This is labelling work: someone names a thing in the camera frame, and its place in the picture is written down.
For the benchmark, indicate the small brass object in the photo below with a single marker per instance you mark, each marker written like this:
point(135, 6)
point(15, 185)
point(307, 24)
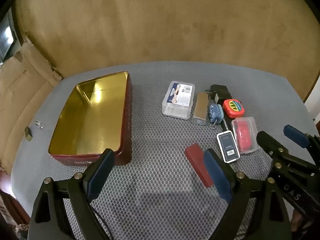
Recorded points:
point(28, 133)

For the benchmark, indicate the brushed metal block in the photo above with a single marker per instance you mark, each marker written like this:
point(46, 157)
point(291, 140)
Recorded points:
point(200, 107)

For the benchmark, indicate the white door frame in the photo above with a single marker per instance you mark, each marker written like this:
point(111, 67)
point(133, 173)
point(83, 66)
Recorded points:
point(312, 97)

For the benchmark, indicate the dark red rectangular block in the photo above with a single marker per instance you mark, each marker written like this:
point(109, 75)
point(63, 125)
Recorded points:
point(197, 160)

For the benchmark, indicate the small clear crystal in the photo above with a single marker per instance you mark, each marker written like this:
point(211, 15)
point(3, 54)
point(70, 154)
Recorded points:
point(39, 124)

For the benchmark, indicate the black power adapter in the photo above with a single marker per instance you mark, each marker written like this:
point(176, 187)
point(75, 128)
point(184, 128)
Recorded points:
point(220, 91)

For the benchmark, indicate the brown wooden door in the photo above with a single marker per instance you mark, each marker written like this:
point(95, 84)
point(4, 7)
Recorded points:
point(317, 121)

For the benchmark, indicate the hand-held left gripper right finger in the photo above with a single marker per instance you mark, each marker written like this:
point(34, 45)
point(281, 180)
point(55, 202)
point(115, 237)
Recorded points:
point(217, 175)

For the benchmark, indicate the clear plastic box white label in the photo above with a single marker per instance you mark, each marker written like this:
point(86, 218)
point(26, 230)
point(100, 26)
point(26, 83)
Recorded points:
point(178, 97)

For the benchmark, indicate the clear case with red insert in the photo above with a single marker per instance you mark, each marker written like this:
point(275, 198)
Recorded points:
point(243, 133)

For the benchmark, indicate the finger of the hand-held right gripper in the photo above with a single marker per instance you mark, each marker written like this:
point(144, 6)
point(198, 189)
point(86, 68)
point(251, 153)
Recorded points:
point(266, 140)
point(296, 136)

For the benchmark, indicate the black card with white rim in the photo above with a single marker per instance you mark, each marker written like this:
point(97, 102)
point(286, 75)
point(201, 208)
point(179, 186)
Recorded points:
point(227, 146)

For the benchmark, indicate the dark wooden furniture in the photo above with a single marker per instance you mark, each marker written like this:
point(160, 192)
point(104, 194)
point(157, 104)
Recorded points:
point(10, 205)

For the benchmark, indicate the black rectangular box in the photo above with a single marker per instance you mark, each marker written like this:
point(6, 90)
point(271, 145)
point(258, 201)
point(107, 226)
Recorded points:
point(226, 123)

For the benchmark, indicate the dark red tin box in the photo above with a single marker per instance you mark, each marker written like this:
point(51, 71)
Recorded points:
point(90, 120)

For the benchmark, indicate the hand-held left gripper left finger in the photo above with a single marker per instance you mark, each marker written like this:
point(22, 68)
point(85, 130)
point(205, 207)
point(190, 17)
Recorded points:
point(101, 175)

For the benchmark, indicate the red tape measure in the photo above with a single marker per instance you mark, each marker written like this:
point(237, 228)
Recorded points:
point(233, 108)

